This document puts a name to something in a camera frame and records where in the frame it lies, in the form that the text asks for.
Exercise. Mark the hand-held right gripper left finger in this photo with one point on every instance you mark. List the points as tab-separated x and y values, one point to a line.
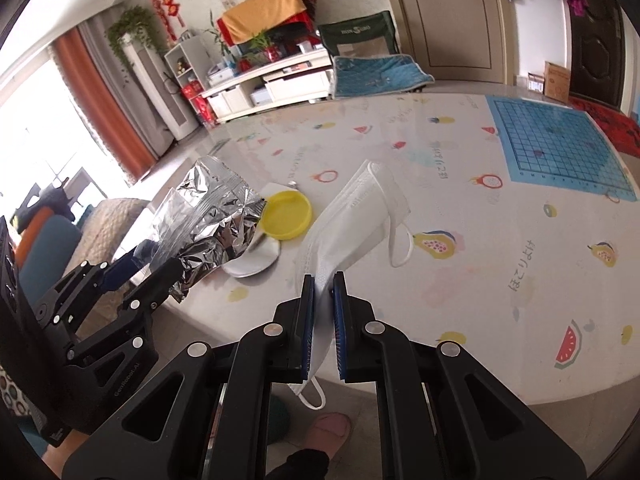
309	310

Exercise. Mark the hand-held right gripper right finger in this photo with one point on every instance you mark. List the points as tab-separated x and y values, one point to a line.
340	320

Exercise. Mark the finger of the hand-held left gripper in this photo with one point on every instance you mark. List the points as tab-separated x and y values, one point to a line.
165	280
117	266

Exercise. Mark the silver foil pouch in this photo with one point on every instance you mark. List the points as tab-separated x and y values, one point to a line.
255	260

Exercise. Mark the silver foil bag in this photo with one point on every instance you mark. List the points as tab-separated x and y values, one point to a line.
210	195

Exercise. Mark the white face mask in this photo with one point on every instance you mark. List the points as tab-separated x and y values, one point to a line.
350	220

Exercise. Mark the beige sofa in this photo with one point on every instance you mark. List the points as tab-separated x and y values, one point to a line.
110	225

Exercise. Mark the orange cushion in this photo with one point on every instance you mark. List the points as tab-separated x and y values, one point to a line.
32	230

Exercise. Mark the yellow plastic lid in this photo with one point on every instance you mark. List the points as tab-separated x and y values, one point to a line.
290	215

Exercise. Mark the pink slipper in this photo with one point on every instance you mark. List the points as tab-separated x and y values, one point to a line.
325	430

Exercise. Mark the fruit-printed tablecloth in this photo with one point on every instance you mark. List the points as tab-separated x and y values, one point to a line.
450	260

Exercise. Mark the person's black trouser leg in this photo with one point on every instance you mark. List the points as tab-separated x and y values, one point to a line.
295	467

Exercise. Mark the orange curtain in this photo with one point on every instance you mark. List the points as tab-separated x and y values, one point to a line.
105	100

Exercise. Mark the red gift boxes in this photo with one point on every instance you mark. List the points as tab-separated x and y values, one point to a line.
200	105

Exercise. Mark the white tower air conditioner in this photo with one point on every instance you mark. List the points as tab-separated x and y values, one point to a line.
160	90

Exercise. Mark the grey curtain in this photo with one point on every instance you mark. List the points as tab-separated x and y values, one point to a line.
120	70

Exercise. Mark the white open shelf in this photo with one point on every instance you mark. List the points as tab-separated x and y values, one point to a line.
187	62

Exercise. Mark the white TV cabinet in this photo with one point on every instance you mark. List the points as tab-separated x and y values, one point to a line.
295	82

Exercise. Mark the hanging green plant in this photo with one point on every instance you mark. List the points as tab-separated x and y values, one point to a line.
132	27

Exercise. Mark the blue quilted cushion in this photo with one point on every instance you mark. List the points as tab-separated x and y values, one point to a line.
375	75

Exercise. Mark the potted green plant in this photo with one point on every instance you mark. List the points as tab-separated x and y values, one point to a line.
262	45

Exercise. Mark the blue grid mat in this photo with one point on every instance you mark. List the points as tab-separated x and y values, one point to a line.
550	140

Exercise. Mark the green folding chair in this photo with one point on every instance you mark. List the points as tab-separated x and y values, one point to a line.
357	32

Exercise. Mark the orange cloth cover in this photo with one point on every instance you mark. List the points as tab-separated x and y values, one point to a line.
262	7

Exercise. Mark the cream panel door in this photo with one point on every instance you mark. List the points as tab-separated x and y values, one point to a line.
445	15

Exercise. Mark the cardboard box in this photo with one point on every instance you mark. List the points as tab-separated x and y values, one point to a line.
557	80

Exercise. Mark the red floor mat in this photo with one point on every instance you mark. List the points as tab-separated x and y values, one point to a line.
615	125

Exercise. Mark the dark wooden door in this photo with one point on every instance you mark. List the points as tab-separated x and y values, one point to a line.
597	40

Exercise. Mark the red knot wall decoration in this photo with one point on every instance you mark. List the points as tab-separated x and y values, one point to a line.
167	0

